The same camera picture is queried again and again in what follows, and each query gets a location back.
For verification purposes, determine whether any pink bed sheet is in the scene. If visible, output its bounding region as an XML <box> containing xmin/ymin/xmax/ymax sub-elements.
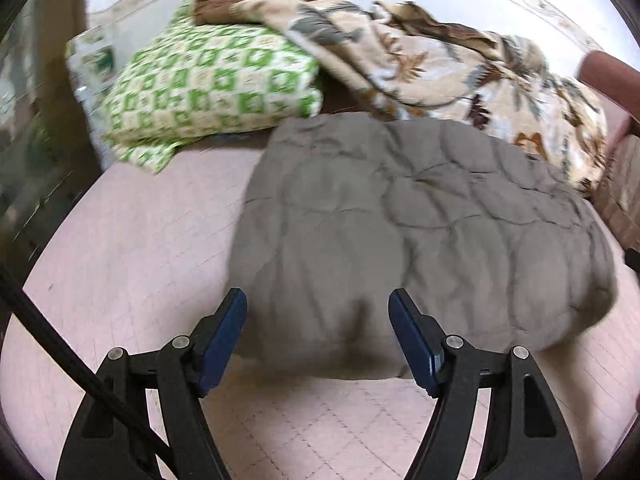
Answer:
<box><xmin>24</xmin><ymin>134</ymin><xmax>639</xmax><ymax>479</ymax></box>

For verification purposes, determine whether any leaf pattern beige blanket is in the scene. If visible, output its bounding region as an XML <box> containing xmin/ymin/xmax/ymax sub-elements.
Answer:
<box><xmin>193</xmin><ymin>0</ymin><xmax>608</xmax><ymax>194</ymax></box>

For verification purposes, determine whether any black cable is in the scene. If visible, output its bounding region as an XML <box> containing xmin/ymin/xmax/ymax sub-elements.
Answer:
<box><xmin>0</xmin><ymin>263</ymin><xmax>177</xmax><ymax>466</ymax></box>

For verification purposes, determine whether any grey quilted puffer jacket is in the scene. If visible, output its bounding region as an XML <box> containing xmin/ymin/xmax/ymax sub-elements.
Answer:
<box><xmin>228</xmin><ymin>113</ymin><xmax>617</xmax><ymax>379</ymax></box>

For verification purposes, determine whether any brown wooden glass door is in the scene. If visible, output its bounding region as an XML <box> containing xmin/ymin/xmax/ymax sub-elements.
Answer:
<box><xmin>1</xmin><ymin>0</ymin><xmax>100</xmax><ymax>264</ymax></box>

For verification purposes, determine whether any green white patterned pillow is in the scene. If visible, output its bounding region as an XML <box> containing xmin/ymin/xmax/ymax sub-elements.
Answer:
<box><xmin>67</xmin><ymin>0</ymin><xmax>324</xmax><ymax>175</ymax></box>

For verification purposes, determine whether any maroon sofa backrest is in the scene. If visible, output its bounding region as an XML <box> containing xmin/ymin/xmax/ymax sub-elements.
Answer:
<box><xmin>577</xmin><ymin>51</ymin><xmax>640</xmax><ymax>122</ymax></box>

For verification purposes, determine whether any striped floral sofa cushion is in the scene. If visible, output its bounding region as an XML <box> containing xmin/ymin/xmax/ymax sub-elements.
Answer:
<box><xmin>592</xmin><ymin>124</ymin><xmax>640</xmax><ymax>250</ymax></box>

